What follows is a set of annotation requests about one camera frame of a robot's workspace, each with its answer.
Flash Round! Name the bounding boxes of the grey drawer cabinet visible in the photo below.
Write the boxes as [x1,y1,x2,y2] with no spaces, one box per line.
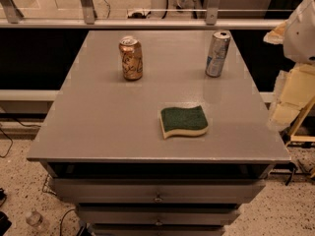
[28,30,289,236]

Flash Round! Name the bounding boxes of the gold soda can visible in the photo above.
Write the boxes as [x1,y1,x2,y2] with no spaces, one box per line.
[119,36,143,81]

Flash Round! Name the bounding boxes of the green yellow sponge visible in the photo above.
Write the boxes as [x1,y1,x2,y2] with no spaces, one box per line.
[159,105,209,139]

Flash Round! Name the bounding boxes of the yellow wooden stand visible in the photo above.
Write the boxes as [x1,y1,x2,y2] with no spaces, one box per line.
[285,96,315,146]

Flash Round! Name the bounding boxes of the metal railing frame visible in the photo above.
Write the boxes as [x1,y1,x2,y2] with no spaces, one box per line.
[0,0,289,30]

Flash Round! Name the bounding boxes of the black floor cable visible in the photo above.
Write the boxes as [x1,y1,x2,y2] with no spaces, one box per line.
[0,116,42,159]

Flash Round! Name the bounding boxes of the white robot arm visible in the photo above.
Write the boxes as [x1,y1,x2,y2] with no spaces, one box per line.
[264,0,315,131]

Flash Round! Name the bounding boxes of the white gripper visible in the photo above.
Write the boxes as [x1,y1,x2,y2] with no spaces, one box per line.
[268,63,315,131]

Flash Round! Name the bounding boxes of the silver blue redbull can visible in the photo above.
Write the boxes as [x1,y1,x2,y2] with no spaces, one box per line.
[206,30,231,78]

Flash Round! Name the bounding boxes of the clear plastic water bottle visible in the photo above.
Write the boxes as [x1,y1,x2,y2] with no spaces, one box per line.
[26,210,49,232]

